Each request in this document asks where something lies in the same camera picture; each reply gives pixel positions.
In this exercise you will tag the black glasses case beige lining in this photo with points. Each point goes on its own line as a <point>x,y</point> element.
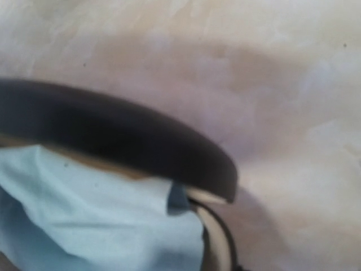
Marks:
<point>128,137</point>

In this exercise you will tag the light blue cleaning cloth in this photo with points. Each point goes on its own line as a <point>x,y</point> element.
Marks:
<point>58,214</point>

